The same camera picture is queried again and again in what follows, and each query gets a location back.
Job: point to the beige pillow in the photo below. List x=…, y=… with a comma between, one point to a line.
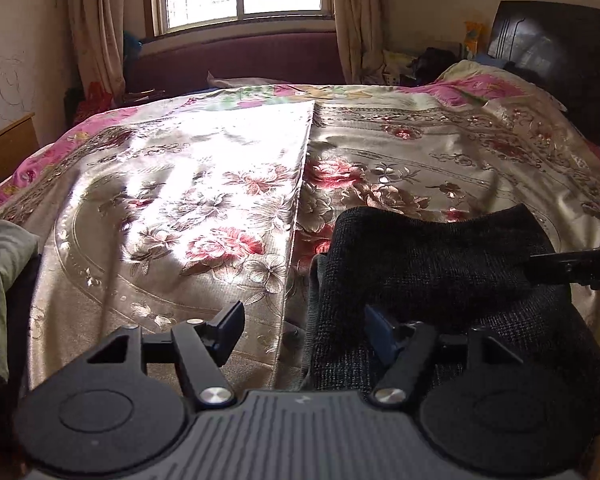
x=245, y=81

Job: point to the wooden cabinet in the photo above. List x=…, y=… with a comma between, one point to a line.
x=12, y=145

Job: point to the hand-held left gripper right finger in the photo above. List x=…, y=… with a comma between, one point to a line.
x=380, y=335

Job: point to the dark clothes pile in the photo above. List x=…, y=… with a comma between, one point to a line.
x=432, y=65

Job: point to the blue object at window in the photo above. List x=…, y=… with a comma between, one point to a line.
x=131, y=45

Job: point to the grey cloth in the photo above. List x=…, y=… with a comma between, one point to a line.
x=0, y=285

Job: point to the yellow floral cloth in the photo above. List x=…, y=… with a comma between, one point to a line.
x=397, y=65

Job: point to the beige curtain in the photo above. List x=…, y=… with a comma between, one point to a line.
x=357, y=20
x=102, y=20

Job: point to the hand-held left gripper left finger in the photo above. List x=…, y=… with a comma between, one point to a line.
x=230, y=332

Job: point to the black pants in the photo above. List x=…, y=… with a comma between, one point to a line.
x=430, y=260

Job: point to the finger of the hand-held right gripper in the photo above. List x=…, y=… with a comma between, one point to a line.
x=570, y=262

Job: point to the floral satin bedspread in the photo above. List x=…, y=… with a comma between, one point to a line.
x=180, y=185

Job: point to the blue cloth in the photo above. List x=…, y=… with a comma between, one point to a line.
x=492, y=61

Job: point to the dark wooden headboard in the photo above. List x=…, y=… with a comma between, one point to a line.
x=555, y=45

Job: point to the maroon upholstered sofa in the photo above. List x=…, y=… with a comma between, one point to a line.
x=240, y=57

